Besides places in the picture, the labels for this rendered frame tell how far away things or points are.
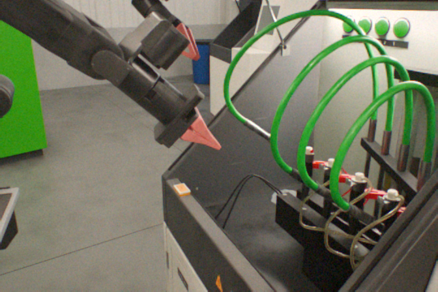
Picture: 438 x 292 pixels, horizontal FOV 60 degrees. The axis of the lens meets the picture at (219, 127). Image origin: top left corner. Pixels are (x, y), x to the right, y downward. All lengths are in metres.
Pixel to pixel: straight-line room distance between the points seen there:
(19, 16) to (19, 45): 3.36
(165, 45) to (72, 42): 0.13
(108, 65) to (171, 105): 0.11
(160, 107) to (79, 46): 0.15
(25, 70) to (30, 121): 0.48
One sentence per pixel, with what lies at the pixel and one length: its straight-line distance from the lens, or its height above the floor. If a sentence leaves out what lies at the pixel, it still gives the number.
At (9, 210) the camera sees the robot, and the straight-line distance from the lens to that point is 0.90.
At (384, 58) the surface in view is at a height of 1.34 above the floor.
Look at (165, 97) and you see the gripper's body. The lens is 0.58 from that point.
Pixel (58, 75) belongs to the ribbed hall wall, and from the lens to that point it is 7.21.
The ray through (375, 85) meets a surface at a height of 1.25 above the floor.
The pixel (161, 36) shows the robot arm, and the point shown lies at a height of 1.39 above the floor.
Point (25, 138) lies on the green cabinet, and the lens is 4.03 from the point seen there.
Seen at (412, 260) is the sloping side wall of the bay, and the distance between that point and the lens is 0.68.
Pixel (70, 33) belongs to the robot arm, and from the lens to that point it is 0.51.
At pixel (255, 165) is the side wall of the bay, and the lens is 1.25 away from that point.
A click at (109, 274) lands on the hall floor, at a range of 2.35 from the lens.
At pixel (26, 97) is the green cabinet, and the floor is 0.61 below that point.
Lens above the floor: 1.44
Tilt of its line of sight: 18 degrees down
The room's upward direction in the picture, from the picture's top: straight up
